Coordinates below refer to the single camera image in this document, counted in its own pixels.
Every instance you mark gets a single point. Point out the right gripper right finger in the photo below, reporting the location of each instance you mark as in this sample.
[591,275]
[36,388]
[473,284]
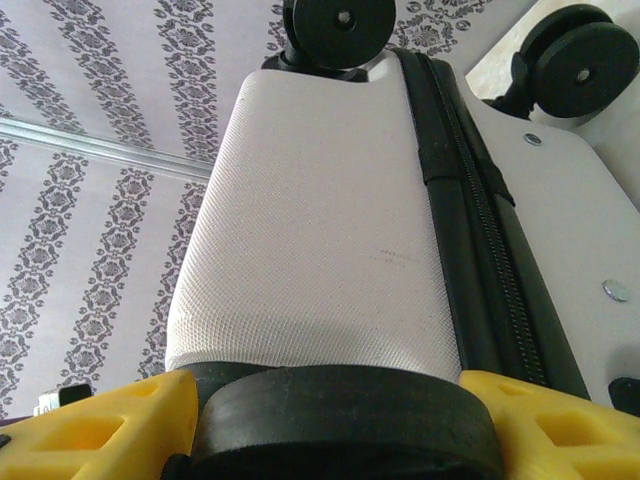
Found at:
[565,435]

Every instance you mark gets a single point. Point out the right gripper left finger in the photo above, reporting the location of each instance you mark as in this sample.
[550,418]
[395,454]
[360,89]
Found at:
[90,440]

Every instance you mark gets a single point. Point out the white hard-shell suitcase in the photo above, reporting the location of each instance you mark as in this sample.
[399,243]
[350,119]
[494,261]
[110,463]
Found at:
[310,225]

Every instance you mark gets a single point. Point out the aluminium frame post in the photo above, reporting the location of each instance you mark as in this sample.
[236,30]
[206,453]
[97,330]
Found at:
[100,147]

